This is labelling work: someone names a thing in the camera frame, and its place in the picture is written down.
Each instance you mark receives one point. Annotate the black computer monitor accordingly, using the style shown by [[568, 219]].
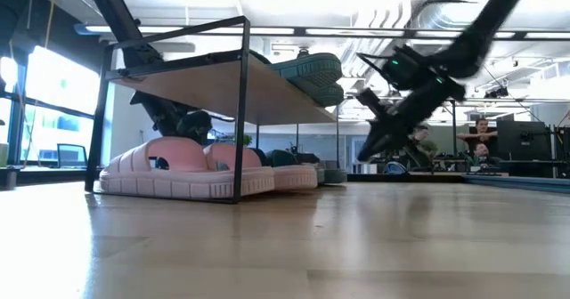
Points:
[[525, 141]]

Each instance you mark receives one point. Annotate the long linear ceiling light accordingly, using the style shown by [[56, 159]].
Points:
[[276, 31]]

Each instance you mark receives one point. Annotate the blue white round object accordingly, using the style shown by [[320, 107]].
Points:
[[395, 168]]

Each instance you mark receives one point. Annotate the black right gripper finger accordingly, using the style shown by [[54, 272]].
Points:
[[394, 150], [372, 147]]

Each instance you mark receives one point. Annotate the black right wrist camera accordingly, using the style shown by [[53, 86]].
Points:
[[403, 70]]

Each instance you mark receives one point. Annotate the silver ventilation duct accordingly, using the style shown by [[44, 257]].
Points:
[[438, 18]]

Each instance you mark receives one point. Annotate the wooden shelf with black frame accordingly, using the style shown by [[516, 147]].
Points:
[[214, 85]]

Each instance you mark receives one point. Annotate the person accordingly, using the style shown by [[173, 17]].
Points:
[[482, 153], [481, 132], [420, 139]]

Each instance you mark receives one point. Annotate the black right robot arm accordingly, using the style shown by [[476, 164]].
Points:
[[481, 32]]

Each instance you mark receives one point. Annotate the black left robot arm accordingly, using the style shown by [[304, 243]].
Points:
[[120, 27]]

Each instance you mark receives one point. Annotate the black hanging ceiling device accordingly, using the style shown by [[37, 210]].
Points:
[[496, 93]]

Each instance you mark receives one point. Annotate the pink rubber slide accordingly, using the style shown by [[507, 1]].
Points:
[[294, 176], [178, 183]]

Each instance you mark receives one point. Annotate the black round fixture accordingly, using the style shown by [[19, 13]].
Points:
[[303, 51]]

